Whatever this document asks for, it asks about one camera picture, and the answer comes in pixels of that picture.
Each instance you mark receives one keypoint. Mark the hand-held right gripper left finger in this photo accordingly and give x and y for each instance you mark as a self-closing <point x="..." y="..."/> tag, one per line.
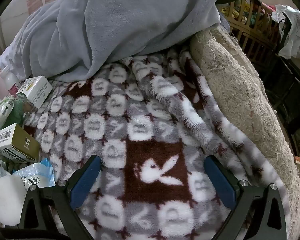
<point x="86" y="180"/>

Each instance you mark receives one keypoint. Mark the white carton box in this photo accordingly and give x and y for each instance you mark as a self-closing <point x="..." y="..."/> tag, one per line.
<point x="36" y="90"/>

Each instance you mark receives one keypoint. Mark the grey fleece blanket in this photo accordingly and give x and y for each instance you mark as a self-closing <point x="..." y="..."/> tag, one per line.
<point x="115" y="30"/>

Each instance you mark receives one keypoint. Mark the olive gold box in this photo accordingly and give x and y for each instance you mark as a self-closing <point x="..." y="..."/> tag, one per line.
<point x="20" y="142"/>

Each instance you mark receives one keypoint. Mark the green white wipes packet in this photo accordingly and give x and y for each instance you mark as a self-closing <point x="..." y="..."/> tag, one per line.
<point x="1" y="115"/>

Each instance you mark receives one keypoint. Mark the green cloth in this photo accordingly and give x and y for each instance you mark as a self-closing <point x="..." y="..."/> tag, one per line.
<point x="17" y="115"/>

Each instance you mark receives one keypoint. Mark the white bottle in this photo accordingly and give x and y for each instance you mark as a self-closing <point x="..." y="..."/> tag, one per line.
<point x="11" y="80"/>

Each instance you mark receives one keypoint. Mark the blue white snack wrapper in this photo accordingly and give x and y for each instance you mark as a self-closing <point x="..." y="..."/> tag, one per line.
<point x="35" y="173"/>

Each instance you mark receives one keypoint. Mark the white plastic bag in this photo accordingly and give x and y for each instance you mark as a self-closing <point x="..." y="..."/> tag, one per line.
<point x="297" y="30"/>

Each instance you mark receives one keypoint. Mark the printed plush blanket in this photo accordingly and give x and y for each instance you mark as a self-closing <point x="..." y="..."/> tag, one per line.
<point x="152" y="130"/>

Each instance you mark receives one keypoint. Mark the wooden crib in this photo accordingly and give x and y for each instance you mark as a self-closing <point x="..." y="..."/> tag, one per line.
<point x="242" y="35"/>

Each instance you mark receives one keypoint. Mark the pale lilac pillow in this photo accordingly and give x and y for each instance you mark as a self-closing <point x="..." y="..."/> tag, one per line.
<point x="10" y="60"/>

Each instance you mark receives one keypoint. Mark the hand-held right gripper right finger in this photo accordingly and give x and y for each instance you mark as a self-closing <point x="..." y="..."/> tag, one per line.
<point x="220" y="180"/>

